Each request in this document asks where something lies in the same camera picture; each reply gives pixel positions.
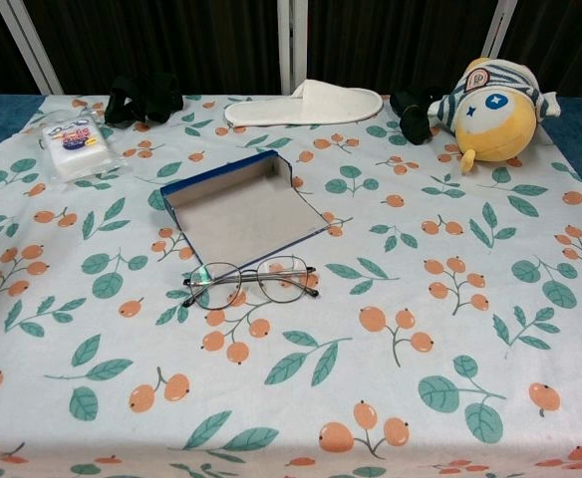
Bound yellow plush toy striped hat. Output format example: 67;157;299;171
426;57;562;175

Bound packaged white sponge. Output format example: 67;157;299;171
39;110;123;183

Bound white disposable slipper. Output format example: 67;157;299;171
223;78;386;128

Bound blue table cover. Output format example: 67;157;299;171
0;94;582;190

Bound large black hair scrunchie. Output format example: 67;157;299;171
104;73;184;128

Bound metal frame eyeglasses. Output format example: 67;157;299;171
181;252;321;311

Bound orange fruit print tablecloth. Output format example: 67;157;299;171
0;94;582;478

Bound blue grey box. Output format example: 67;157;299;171
159;148;328;265

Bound white partition post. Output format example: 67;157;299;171
276;0;308;96
0;0;66;96
479;0;519;66

